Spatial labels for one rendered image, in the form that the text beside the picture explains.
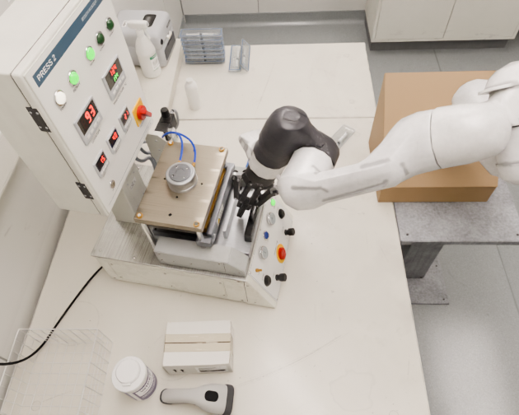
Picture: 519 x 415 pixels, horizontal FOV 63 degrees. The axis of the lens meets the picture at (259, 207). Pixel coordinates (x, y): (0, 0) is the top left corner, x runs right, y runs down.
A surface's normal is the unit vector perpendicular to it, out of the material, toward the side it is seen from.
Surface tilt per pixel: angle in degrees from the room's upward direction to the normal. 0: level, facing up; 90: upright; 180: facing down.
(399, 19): 90
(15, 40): 1
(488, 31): 90
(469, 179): 40
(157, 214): 0
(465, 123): 31
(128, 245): 0
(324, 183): 60
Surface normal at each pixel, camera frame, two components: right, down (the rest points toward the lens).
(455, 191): -0.03, 0.83
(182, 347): -0.03, -0.57
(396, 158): -0.09, 0.14
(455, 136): -0.49, 0.23
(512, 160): -0.73, 0.36
